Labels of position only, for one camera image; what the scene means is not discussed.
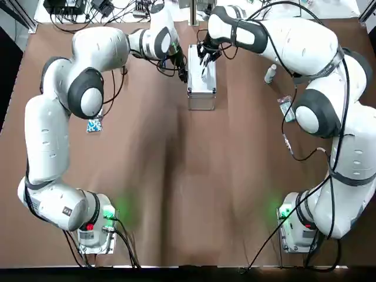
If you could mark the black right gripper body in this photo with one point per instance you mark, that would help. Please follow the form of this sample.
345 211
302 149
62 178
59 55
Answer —
210 48

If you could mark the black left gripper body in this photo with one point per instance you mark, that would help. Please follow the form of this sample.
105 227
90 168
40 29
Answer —
177 63

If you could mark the silver aluminium medicine case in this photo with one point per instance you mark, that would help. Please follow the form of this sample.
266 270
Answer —
202 94

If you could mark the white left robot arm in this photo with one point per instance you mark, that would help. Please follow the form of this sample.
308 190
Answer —
47 141

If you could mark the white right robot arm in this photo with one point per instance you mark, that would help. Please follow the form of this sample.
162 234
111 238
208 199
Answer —
323 44

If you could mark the white plastic bottle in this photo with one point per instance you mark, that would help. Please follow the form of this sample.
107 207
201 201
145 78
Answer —
270 75

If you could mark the grey usb hub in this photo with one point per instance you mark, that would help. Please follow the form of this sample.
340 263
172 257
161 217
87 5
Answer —
141 8

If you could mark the clear zip bag green contents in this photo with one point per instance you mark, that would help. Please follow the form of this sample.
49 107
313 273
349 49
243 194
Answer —
286 102

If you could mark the small black power adapter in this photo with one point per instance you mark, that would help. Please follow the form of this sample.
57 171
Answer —
102 7

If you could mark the blue and white pill packet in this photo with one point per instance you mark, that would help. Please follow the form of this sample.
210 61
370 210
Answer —
94 126

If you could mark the aluminium profile post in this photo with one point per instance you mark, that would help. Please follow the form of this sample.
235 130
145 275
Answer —
194 11

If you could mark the black network switch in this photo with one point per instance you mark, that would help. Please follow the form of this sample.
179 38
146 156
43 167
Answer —
64 6

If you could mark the aluminium frame rail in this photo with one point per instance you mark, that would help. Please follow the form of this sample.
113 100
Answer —
367 13
28 17

